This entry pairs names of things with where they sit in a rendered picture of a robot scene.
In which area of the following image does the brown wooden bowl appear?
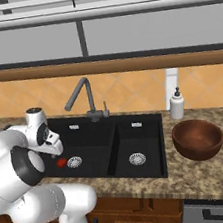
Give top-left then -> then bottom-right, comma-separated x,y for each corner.
169,114 -> 223,166

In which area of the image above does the red bell pepper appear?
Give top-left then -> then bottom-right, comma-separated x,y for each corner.
55,157 -> 69,169

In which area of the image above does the black double sink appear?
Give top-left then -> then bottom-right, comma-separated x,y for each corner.
33,100 -> 172,197

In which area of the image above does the grey sink tap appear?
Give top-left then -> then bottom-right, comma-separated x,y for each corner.
59,73 -> 112,127

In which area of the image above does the white soap dispenser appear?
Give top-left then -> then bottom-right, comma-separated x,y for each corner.
166,86 -> 188,122

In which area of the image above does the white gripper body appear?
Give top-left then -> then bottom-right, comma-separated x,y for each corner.
37,137 -> 65,160

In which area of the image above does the brown wooden window sill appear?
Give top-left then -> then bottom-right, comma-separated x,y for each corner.
0,35 -> 223,99

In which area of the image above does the grey framed window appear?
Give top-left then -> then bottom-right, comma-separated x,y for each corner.
0,0 -> 223,84

